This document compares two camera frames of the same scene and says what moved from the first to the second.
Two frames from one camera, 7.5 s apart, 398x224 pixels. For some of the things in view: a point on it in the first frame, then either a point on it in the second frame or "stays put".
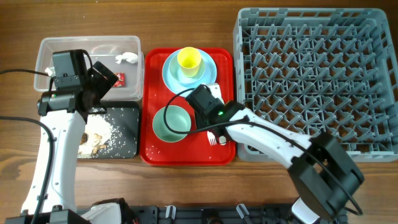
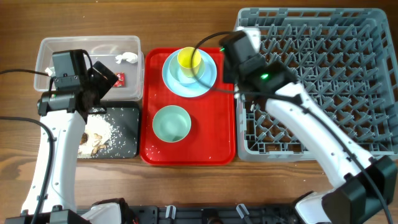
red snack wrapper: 120,82 stays put
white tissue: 130,57 stays put
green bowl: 176,119 stays put
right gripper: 201,122 → 227,76
